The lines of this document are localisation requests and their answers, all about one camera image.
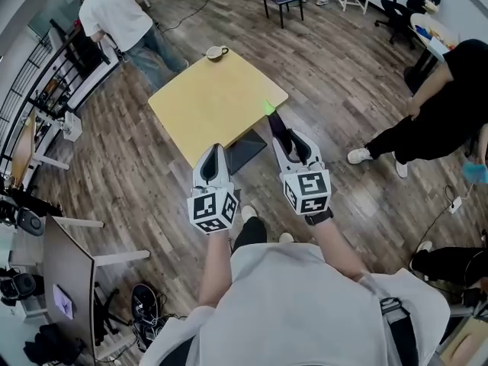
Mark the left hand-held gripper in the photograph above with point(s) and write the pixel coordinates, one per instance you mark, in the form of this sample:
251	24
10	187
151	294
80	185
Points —
209	212

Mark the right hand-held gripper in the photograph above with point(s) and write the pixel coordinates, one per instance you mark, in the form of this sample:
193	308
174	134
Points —
305	193

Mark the person's right forearm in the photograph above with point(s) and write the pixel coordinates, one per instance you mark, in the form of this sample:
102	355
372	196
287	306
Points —
335	250

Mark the person's left forearm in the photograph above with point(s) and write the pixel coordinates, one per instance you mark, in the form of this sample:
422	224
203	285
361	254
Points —
215	265

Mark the yellow square wooden table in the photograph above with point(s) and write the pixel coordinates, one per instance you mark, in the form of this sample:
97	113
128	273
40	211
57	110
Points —
213	97

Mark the dark table base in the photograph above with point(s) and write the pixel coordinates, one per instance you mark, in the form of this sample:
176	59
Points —
246	151

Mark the person's white shoe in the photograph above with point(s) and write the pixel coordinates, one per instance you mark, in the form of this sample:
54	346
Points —
248	210
286	237

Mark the person's black trouser leg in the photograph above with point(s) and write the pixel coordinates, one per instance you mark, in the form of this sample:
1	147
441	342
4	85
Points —
251	233

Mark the white box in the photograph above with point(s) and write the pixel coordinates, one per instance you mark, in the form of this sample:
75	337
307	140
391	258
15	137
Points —
72	124

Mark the black equipment pack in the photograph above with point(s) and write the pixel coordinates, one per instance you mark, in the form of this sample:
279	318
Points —
145	307

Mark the person's white shirt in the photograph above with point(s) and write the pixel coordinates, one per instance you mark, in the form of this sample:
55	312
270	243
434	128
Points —
297	311

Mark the white power strip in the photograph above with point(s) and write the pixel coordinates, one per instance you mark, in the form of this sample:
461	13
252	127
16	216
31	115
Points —
454	205

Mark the black office chair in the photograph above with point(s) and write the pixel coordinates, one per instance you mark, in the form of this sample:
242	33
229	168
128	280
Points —
396	13

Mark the grey desk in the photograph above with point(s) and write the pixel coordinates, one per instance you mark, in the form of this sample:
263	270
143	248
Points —
68	265

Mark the white round table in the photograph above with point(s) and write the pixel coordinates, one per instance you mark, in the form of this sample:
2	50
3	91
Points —
431	25

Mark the black speaker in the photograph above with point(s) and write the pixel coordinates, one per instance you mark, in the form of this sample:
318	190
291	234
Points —
30	221

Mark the wooden desk with white legs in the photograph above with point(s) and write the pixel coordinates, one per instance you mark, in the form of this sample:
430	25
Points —
24	147

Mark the purple notebook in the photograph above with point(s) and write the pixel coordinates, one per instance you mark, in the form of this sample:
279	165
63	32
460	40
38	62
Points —
63	301

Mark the black metal railing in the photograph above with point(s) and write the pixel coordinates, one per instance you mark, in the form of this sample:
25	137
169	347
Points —
38	71

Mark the black bag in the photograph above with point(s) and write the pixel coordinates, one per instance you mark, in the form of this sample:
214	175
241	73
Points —
49	341

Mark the cardboard box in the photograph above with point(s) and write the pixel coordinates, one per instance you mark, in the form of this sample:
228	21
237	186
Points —
465	341

